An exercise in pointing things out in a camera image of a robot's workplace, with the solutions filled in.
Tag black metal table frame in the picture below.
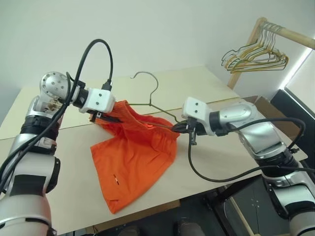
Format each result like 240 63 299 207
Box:
203 176 265 236

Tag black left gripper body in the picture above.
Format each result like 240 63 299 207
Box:
88 110 110 123

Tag dark rounded shape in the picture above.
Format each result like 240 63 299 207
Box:
174 215 200 236

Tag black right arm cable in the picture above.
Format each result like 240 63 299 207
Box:
220 117 307 151

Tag wooden clothes rack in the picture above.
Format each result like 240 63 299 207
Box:
226 16 315 89

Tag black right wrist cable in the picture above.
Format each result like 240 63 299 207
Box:
187 131 315 183

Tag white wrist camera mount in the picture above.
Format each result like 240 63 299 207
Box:
181 97 218 136
79 88 116 114

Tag orange shorts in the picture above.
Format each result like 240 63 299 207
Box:
90 99 178 214

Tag wooden stick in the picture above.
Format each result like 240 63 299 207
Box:
230 195 255 236

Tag gold wire hanger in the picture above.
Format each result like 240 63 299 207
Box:
225 23 289 72
231 22 290 71

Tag black panel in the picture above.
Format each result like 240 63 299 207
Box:
270 88 315 169

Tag brown cardboard box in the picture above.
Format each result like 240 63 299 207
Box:
242 95 301 142

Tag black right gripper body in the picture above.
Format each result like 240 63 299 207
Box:
185 117 199 146

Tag white wire hanger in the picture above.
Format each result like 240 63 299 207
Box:
227 22 288 69

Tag bunch of wire hangers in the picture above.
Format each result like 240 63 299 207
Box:
220 23 287 74

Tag dark wire hanger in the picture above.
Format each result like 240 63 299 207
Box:
124 71 190 130

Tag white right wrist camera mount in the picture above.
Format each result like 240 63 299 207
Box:
181 97 218 136

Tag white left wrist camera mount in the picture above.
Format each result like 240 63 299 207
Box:
79 88 116 114

